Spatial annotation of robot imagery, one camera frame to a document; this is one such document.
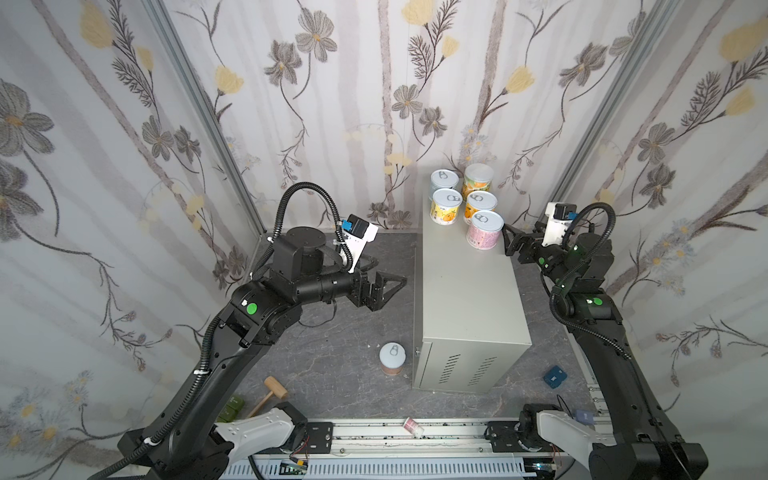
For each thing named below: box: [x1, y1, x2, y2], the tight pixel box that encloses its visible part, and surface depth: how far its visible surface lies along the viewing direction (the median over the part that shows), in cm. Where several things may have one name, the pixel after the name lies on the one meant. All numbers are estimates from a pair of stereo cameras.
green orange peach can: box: [462, 163, 494, 200], surface depth 78 cm
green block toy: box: [216, 395, 245, 423], surface depth 79 cm
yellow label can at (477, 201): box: [464, 190, 498, 225], surface depth 75 cm
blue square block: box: [543, 365, 567, 389], surface depth 84 cm
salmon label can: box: [379, 341, 407, 376], surface depth 84 cm
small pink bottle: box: [403, 416, 425, 439], surface depth 76 cm
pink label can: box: [466, 210, 505, 251], surface depth 70 cm
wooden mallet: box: [247, 376, 288, 419], surface depth 82 cm
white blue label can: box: [429, 169, 459, 198], surface depth 80 cm
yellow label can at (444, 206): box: [430, 188, 463, 225], surface depth 75 cm
